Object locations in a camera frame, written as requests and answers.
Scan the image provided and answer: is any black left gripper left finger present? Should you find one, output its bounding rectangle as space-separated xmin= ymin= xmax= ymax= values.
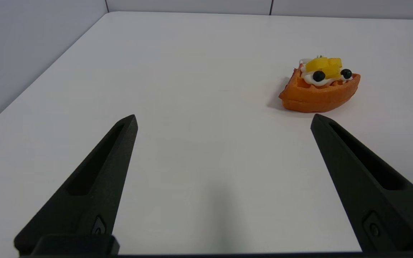
xmin=14 ymin=114 xmax=138 ymax=256

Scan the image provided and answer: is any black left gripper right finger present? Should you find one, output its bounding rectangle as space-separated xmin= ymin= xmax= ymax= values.
xmin=310 ymin=114 xmax=413 ymax=252

